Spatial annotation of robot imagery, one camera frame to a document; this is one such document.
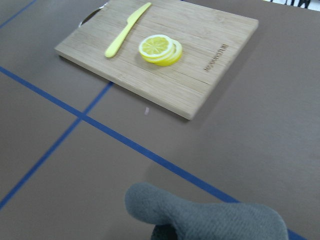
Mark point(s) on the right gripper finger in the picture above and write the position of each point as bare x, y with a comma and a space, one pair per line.
164, 232

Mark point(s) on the grey wiping cloth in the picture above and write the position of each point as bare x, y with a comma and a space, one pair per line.
204, 221

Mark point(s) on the yellow lemon slices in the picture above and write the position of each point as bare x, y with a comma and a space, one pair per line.
160, 50

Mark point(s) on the bamboo cutting board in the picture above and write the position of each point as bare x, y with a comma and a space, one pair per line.
211, 40

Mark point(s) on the yellow plastic knife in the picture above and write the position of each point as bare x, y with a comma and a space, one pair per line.
114, 47

